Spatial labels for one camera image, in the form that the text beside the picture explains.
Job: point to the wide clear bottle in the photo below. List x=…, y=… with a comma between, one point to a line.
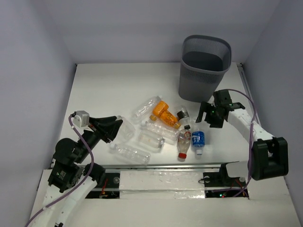
x=126, y=131

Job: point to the blue label bottle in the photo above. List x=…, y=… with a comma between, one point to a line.
x=198, y=141

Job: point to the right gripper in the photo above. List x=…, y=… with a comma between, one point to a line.
x=204, y=107

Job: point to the clear jar bottle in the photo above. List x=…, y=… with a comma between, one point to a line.
x=151, y=139

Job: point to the black label clear bottle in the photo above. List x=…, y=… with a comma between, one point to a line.
x=183, y=115

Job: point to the long clear bottle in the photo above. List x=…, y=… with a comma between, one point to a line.
x=159, y=128

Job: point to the grey mesh waste bin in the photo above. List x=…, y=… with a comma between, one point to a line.
x=204, y=62

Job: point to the metal rail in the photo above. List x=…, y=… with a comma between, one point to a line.
x=162, y=166

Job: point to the orange bottle fruit label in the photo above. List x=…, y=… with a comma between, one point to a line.
x=170, y=120

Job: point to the orange bottle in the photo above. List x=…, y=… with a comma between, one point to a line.
x=158, y=110

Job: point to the red cap clear bottle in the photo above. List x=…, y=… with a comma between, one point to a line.
x=184, y=141

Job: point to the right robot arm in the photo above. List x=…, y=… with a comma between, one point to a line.
x=268, y=155

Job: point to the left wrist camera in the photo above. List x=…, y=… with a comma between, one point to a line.
x=81, y=119

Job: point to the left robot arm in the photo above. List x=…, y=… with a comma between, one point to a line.
x=75, y=172

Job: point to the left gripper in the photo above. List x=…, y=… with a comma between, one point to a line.
x=100, y=130

